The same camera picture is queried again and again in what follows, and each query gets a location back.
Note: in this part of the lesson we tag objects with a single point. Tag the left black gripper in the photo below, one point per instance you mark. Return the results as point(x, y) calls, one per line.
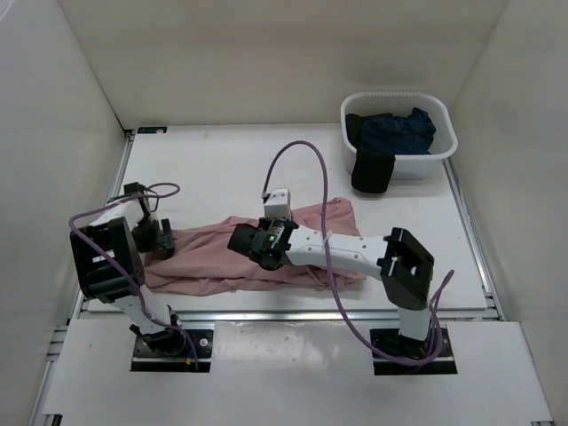
point(156, 245)

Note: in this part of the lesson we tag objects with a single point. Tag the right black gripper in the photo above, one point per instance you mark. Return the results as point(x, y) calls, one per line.
point(267, 223)

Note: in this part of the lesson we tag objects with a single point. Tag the pink trousers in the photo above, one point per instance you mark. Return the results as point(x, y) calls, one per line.
point(202, 265)

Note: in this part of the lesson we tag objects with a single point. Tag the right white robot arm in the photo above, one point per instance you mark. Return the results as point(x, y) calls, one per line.
point(399, 261)

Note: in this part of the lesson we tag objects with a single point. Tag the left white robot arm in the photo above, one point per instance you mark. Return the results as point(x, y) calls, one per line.
point(109, 245)

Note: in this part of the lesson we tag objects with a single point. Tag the blue label sticker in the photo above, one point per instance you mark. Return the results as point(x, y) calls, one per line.
point(152, 130)

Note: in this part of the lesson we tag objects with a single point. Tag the black garment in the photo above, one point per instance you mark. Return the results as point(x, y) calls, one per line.
point(375, 154)

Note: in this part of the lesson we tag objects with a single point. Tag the dark blue garment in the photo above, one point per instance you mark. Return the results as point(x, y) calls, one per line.
point(398, 135)

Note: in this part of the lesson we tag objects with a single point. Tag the white plastic basket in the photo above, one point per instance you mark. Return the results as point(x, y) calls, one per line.
point(401, 103)

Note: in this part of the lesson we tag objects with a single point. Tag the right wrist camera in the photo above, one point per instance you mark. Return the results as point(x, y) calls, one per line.
point(277, 204)

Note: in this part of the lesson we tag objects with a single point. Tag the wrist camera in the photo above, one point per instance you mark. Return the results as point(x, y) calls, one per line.
point(148, 205)
point(277, 204)

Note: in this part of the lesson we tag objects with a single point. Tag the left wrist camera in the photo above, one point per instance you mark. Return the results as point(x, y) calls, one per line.
point(148, 205)

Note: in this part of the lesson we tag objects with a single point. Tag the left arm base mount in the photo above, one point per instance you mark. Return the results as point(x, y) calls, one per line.
point(169, 351)

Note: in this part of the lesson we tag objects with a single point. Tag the aluminium front rail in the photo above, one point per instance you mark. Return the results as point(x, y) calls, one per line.
point(486, 314)

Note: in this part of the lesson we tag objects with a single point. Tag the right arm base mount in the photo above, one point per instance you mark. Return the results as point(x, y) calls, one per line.
point(389, 341)

